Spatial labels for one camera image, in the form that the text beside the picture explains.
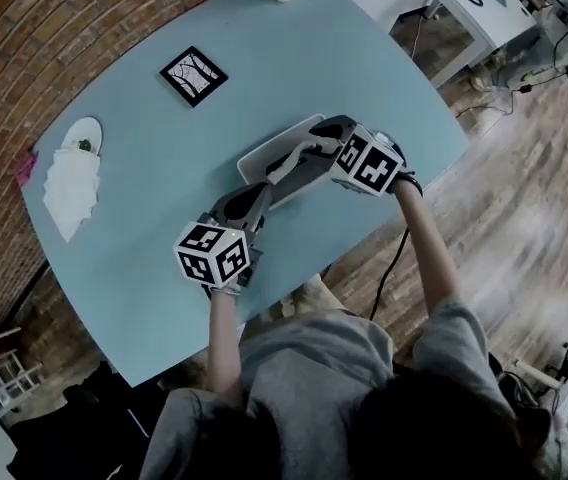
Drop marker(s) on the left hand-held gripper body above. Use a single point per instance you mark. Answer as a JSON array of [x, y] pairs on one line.
[[211, 255]]

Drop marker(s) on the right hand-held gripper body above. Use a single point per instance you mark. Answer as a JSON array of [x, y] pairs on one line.
[[369, 163]]

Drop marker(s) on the white tissue box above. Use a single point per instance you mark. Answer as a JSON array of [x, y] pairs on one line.
[[264, 160]]

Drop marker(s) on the white tissue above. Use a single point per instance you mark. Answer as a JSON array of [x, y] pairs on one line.
[[286, 164]]

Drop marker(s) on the person's right forearm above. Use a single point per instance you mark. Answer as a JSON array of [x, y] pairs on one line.
[[426, 248]]

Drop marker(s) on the person's left forearm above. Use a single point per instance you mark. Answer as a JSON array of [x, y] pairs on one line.
[[225, 340]]

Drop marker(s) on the person's beige trouser leg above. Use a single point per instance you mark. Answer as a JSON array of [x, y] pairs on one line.
[[309, 295]]

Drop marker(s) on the pile of white napkins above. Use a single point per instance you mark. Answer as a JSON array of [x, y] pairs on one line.
[[71, 193]]

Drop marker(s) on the white side table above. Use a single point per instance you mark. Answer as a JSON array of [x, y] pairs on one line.
[[444, 28]]

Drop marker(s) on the person's grey shirt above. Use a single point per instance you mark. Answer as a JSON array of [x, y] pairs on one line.
[[314, 383]]

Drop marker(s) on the small green item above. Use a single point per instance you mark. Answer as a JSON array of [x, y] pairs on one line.
[[84, 144]]

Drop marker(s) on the white oval plate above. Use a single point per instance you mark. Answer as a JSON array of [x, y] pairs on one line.
[[84, 130]]

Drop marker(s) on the pink cloth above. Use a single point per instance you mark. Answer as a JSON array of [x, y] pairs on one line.
[[25, 168]]

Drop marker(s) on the black bag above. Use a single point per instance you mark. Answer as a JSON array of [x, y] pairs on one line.
[[79, 428]]

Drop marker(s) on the black picture frame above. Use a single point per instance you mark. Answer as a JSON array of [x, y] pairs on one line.
[[193, 76]]

